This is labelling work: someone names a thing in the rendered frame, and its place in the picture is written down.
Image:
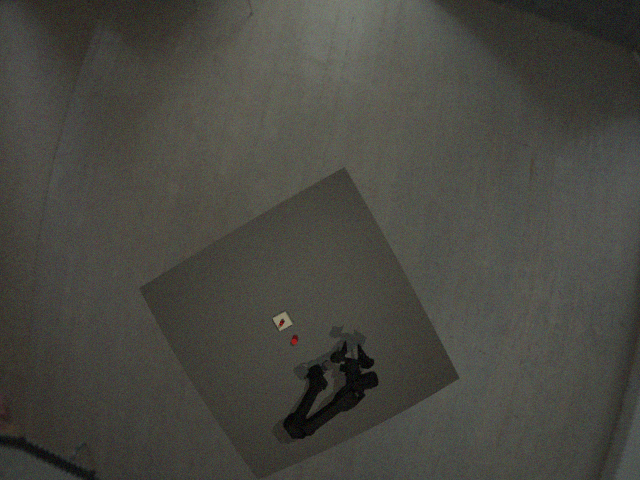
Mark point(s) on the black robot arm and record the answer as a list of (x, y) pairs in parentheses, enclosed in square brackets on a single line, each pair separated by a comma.
[(298, 427)]

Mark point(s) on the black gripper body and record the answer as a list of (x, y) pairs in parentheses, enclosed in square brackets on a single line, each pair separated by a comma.
[(352, 365)]

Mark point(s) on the cream block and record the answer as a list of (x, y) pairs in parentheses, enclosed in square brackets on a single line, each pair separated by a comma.
[(288, 321)]

